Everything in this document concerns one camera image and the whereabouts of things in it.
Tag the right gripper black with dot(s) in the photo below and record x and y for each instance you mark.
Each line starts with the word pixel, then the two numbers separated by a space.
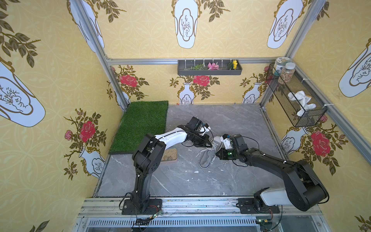
pixel 221 153

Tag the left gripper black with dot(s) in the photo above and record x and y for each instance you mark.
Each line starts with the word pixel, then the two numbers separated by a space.
pixel 201 139

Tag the white shoelace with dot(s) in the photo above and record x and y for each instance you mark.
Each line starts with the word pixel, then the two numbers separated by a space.
pixel 207 156

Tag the grey canvas sneaker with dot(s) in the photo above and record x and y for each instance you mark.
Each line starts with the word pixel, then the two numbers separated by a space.
pixel 217 143

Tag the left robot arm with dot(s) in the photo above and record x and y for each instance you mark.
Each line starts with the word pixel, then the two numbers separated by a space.
pixel 147 159

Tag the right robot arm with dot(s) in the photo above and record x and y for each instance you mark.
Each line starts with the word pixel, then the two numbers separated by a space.
pixel 302 187

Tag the green artificial grass mat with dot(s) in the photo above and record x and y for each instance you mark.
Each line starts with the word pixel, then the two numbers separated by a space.
pixel 140 119

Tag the green artificial plant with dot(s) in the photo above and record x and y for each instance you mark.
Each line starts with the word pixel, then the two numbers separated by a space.
pixel 198 67

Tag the pink artificial flower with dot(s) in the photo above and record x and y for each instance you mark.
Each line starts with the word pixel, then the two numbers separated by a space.
pixel 213 66

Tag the white plush toy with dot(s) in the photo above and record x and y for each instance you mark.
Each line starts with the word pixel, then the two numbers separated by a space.
pixel 303 101

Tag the yellow artificial flower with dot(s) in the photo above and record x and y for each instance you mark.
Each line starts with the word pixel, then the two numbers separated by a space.
pixel 235 63

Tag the glass jar white lid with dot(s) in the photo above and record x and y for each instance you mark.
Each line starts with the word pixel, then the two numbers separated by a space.
pixel 286 73

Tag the patterned jar behind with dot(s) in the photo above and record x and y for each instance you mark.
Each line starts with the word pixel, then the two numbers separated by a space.
pixel 279 64

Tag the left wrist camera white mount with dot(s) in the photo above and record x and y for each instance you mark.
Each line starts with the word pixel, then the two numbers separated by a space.
pixel 204 129

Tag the grey wall planter shelf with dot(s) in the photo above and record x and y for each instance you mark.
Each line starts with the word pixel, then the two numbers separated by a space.
pixel 225 67

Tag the black wire basket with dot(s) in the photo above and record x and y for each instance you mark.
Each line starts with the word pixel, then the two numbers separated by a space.
pixel 292 101

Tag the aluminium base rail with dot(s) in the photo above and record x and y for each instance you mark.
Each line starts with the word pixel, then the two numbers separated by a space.
pixel 227 212

